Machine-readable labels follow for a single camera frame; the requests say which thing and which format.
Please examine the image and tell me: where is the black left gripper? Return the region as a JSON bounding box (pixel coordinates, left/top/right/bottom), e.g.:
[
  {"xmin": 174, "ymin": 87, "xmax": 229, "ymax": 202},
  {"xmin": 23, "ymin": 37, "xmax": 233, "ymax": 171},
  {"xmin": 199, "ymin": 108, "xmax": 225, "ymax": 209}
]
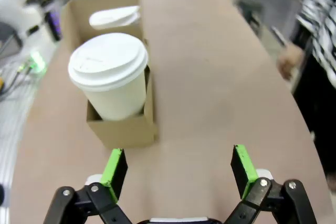
[{"xmin": 44, "ymin": 10, "xmax": 63, "ymax": 41}]

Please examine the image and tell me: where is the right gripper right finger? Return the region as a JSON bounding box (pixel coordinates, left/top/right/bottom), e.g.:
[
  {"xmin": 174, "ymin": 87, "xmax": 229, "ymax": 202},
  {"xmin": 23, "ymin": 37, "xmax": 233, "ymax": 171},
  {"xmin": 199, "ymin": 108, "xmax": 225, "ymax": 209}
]
[{"xmin": 223, "ymin": 144, "xmax": 319, "ymax": 224}]

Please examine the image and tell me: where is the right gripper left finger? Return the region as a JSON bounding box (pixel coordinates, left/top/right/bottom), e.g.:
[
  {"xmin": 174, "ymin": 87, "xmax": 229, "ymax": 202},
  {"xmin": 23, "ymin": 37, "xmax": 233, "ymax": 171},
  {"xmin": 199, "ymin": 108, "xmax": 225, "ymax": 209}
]
[{"xmin": 43, "ymin": 147, "xmax": 137, "ymax": 224}]

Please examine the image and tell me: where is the white paper cup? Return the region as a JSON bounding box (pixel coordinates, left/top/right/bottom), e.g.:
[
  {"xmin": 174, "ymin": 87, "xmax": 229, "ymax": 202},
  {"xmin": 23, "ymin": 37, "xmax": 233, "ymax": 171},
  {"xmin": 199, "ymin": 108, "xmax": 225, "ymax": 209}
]
[{"xmin": 82, "ymin": 70, "xmax": 148, "ymax": 122}]

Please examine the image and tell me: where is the brown cardboard cup carrier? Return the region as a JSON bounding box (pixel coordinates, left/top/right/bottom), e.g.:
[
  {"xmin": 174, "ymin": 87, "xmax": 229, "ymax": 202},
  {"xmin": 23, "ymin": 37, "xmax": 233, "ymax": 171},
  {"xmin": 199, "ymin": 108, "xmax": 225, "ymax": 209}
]
[{"xmin": 60, "ymin": 0, "xmax": 159, "ymax": 151}]

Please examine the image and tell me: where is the white plastic cup lid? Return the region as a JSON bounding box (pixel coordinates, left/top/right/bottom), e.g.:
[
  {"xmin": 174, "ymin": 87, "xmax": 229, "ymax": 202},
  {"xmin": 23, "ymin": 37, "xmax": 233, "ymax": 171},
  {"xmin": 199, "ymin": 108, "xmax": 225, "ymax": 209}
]
[
  {"xmin": 88, "ymin": 5, "xmax": 141, "ymax": 30},
  {"xmin": 67, "ymin": 32, "xmax": 149, "ymax": 93}
]

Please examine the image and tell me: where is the person's right hand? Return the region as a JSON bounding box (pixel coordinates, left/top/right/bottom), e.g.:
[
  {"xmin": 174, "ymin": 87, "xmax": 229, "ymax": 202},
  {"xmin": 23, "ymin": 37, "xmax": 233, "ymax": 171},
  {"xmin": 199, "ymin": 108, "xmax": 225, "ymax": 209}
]
[{"xmin": 277, "ymin": 42, "xmax": 307, "ymax": 79}]

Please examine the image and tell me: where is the green lit electronic device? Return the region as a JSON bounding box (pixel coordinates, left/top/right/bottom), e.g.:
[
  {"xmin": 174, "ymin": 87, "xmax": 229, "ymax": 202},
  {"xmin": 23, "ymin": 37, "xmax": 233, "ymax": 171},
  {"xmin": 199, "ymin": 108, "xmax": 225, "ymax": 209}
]
[{"xmin": 27, "ymin": 50, "xmax": 47, "ymax": 74}]

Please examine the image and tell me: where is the person in zebra striped sweater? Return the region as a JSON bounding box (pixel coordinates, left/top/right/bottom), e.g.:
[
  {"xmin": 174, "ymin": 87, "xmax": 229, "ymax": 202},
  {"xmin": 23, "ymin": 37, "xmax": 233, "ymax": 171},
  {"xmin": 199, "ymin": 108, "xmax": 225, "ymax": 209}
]
[{"xmin": 290, "ymin": 0, "xmax": 336, "ymax": 180}]

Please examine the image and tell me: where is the bundle of thin cables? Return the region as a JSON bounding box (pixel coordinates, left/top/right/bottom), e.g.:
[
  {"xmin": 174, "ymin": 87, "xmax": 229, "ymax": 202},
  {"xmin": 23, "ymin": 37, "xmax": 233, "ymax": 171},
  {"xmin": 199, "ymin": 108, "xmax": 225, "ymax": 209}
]
[{"xmin": 0, "ymin": 58, "xmax": 35, "ymax": 103}]

